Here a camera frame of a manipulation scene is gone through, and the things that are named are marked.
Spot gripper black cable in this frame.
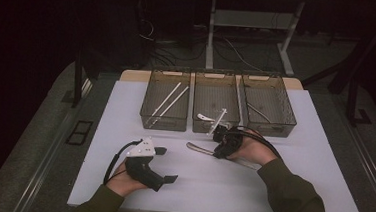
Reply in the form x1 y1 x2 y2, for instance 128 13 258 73
102 136 144 188
234 124 285 160

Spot person's left hand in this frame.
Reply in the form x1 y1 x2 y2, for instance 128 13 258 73
105 157 150 199

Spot black floor cables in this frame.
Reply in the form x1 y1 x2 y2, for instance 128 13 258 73
134 15 210 71

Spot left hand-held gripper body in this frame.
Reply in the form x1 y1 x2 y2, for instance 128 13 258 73
122 135 169 193

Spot steel fork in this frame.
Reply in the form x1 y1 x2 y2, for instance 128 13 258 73
245 102 273 124

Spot steel table knife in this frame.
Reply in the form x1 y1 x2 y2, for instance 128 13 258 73
184 141 262 172

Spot white floor cable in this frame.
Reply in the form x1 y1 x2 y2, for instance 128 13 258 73
223 37 266 73

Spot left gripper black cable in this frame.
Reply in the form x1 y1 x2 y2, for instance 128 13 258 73
102 136 144 188

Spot white chopstick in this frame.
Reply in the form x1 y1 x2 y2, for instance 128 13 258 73
152 84 190 128
150 80 183 118

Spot person's right hand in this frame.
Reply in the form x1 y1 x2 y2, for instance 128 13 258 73
226 128 280 167

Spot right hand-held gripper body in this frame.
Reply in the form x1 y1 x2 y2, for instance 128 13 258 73
206 107 246 159

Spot smoky transparent plastic bin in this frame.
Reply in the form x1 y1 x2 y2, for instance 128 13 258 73
236 72 301 140
138 66 193 133
190 69 245 137

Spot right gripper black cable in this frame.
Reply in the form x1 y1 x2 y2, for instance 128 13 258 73
234 124 285 160

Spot white metal desk frame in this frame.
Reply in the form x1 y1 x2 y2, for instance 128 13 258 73
203 0 307 78

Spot black metal stand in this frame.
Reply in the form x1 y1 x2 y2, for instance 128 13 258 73
344 76 376 129

